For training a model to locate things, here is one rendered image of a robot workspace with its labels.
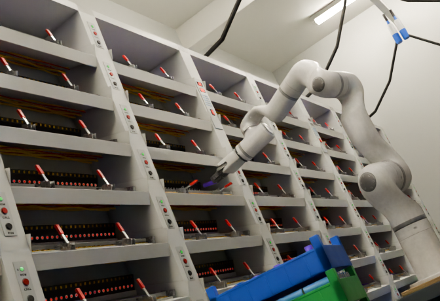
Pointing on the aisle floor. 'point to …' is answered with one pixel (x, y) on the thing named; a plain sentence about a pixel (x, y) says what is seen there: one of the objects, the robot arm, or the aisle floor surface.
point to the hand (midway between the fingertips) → (217, 178)
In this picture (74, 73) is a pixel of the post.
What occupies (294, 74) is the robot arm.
